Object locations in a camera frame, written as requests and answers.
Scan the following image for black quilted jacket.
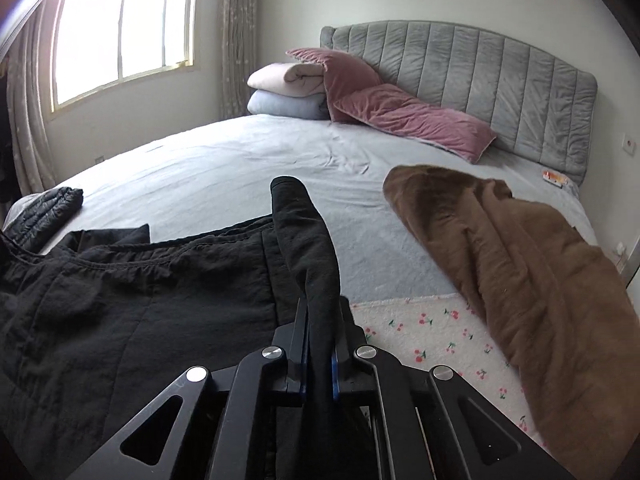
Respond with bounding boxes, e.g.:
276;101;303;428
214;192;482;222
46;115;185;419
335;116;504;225
0;176;352;480

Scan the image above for square pink velvet pillow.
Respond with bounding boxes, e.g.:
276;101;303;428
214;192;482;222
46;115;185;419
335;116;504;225
286;47;383;123

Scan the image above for folded pale pink quilt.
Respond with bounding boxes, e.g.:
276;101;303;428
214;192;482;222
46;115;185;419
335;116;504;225
247;61;328;100

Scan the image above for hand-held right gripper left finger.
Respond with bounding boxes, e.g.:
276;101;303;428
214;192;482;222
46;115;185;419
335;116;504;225
65;299;310;480

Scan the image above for pale bed sheet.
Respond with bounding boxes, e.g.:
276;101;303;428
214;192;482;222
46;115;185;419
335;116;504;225
10;112;601;312

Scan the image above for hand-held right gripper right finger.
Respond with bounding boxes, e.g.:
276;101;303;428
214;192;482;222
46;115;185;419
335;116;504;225
331;295;577;480

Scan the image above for grey padded headboard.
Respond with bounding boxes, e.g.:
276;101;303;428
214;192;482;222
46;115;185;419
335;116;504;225
319;20;600;189

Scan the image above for sheer patterned curtain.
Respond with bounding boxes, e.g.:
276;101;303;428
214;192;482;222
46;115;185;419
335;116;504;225
219;0;267;122
4;35;57;197

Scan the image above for window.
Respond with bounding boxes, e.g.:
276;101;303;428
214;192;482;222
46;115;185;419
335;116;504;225
49;0;197;113

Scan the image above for black puffer jacket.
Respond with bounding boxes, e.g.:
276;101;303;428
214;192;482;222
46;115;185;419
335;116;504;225
2;186;85;252

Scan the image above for long pink velvet pillow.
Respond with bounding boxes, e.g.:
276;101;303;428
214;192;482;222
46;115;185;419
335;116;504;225
333;84;498;164

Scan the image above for brown fleece garment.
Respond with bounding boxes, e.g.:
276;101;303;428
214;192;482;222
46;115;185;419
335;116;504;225
382;163;640;480

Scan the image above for folded pale blue quilt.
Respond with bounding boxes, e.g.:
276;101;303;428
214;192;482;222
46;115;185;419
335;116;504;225
247;90;331;122

